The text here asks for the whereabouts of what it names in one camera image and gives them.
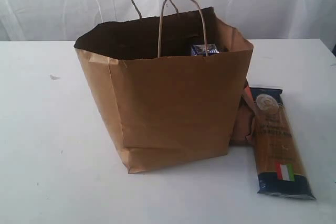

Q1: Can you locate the blue and white milk carton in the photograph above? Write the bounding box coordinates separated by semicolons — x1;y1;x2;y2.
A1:
191;44;219;56

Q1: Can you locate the brown pouch with orange label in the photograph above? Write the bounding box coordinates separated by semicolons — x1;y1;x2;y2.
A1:
229;80;256;146

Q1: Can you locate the spaghetti packet with Italian flag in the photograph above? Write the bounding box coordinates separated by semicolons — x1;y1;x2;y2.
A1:
251;87;315;200

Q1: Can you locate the brown paper shopping bag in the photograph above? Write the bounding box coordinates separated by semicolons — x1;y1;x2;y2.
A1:
74;7;254;174

